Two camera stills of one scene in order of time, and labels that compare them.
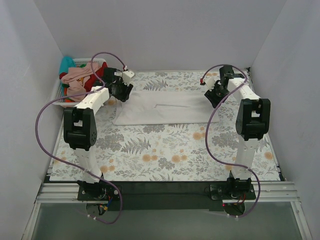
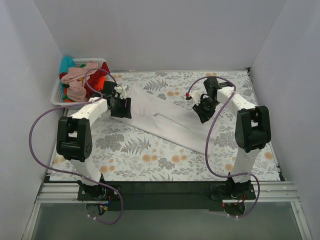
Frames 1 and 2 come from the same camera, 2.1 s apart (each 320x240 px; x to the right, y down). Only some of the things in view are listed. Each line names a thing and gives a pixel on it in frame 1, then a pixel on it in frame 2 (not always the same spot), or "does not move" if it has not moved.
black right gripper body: [214, 94] → [203, 109]
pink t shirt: [76, 78] does not move
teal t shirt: [66, 62] does not move
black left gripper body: [123, 90] → [119, 107]
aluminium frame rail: [60, 193] does not move
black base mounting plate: [164, 195] does not move
